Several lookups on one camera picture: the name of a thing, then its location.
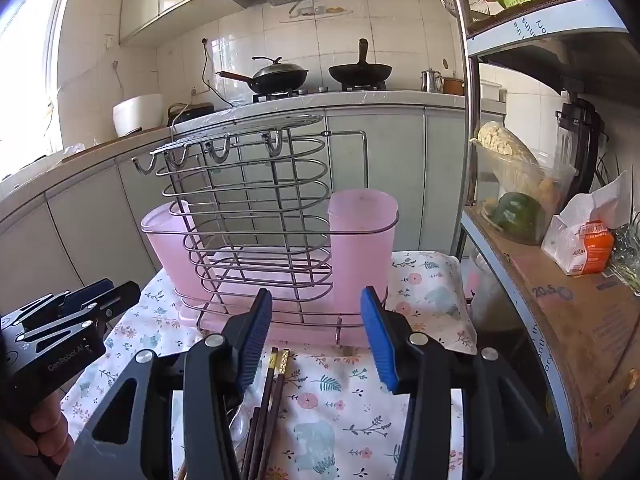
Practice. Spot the clear bag of greens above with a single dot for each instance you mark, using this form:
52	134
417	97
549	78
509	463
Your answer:
627	255

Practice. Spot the black wok with lid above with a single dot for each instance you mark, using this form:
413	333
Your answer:
280	77

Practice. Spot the tissue pack orange white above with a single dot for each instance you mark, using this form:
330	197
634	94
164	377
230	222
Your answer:
562	230

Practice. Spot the pink plastic drip tray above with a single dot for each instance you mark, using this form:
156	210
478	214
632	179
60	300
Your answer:
300	322

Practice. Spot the clear plastic spoon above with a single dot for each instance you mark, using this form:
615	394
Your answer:
240	427

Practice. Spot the green vegetable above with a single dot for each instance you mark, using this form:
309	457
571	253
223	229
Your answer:
515	215

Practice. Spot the dark chopstick with patterned top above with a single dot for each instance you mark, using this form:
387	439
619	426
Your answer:
279	395
267	395

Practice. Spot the black blender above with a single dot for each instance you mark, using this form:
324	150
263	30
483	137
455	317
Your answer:
582	130

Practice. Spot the dark brown chopstick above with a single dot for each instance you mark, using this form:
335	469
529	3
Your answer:
250	445
257	452

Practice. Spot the clear plastic container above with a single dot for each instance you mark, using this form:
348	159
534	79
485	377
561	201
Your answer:
555	180

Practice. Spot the pink plastic cup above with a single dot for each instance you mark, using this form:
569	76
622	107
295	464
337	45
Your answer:
165	255
362	260

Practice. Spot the gas stove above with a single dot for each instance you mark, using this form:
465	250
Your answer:
280	95

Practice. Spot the window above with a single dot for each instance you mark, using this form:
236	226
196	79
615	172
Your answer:
25	85

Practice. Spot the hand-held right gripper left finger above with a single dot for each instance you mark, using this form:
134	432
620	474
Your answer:
254	342

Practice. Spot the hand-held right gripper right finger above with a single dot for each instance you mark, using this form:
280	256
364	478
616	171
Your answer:
378	347

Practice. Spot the orange packet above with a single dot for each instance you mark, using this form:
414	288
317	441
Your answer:
597	247

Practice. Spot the steel kettle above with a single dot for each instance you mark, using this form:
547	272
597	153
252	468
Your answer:
431	82

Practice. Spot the person's left hand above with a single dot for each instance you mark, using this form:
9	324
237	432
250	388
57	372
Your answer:
50	425

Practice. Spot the dark induction cooker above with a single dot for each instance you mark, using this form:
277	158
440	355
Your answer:
192	110

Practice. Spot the metal storage shelf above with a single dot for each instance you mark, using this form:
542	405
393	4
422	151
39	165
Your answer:
467	110

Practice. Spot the glass wall shelf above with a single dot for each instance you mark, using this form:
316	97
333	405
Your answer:
320	16

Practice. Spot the white rice cooker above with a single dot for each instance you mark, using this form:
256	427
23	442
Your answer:
137	115

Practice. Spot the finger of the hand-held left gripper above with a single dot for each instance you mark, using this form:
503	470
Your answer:
90	291
120	297

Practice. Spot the kitchen counter cabinets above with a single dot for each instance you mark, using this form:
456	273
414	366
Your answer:
75	210

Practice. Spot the orange pot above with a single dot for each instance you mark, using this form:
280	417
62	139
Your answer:
452	86

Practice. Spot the bag of beige dried food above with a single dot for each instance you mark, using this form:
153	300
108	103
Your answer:
505	150

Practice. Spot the white plastic box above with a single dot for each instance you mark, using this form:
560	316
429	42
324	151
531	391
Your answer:
492	97

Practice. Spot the upper wall cabinet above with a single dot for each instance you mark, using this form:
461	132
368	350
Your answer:
165	0

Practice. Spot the floral printed cloth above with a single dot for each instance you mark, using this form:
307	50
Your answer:
340	410

